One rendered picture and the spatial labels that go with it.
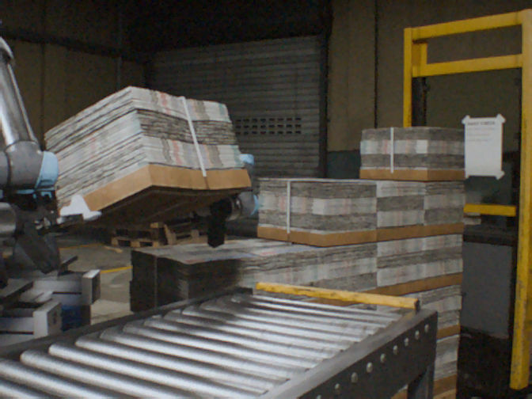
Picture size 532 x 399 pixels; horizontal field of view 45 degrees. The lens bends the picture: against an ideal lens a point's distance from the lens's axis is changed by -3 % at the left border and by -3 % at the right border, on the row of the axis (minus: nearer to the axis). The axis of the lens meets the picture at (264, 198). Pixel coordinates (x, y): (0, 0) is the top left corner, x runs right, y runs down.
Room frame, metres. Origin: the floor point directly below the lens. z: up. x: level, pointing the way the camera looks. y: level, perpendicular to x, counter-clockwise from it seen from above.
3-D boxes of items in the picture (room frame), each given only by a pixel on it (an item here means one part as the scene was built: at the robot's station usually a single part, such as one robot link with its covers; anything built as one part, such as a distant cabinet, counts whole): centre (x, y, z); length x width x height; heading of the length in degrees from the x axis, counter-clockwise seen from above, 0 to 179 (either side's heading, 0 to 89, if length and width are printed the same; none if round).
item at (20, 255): (2.07, 0.73, 0.87); 0.15 x 0.15 x 0.10
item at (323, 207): (2.59, -0.20, 0.95); 0.38 x 0.29 x 0.23; 39
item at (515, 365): (2.99, -1.21, 0.97); 0.09 x 0.09 x 1.75; 39
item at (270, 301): (1.55, -0.12, 0.77); 0.47 x 0.05 x 0.05; 59
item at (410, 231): (2.78, -0.43, 0.86); 0.38 x 0.29 x 0.04; 39
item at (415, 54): (3.50, -0.79, 0.97); 0.09 x 0.09 x 1.75; 39
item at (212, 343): (1.22, 0.08, 0.77); 0.47 x 0.05 x 0.05; 59
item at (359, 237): (2.59, -0.20, 0.86); 0.38 x 0.29 x 0.04; 39
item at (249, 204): (2.01, 0.07, 1.00); 0.11 x 0.08 x 0.09; 149
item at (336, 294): (1.61, -0.17, 0.81); 0.43 x 0.03 x 0.02; 59
